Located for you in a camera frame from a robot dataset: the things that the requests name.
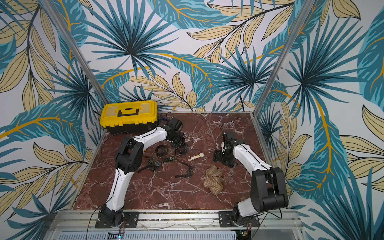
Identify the black looped watch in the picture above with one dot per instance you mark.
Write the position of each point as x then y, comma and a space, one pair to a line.
181, 149

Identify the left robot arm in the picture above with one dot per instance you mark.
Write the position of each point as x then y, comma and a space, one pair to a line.
128, 159

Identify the yellow black toolbox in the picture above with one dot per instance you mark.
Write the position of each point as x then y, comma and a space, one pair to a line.
132, 117

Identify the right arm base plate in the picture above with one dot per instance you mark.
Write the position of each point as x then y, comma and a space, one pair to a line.
230, 219

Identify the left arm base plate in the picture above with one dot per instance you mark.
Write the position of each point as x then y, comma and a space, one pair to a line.
126, 220

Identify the black coiled watch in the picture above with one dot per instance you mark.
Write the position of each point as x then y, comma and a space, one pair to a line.
161, 150

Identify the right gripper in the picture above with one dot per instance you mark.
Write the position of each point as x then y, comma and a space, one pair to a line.
222, 154

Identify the aluminium front rail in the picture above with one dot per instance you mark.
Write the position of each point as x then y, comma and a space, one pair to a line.
178, 225

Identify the small olive watch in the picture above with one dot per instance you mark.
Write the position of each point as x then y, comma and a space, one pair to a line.
169, 160

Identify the beige striped cloth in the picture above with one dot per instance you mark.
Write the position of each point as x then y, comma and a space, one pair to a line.
214, 180

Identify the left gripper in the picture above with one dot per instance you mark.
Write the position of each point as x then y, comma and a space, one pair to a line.
182, 143

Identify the cream strap watch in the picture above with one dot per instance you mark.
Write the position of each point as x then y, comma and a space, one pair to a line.
196, 157

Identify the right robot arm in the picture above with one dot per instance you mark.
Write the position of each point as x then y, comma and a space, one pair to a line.
268, 184

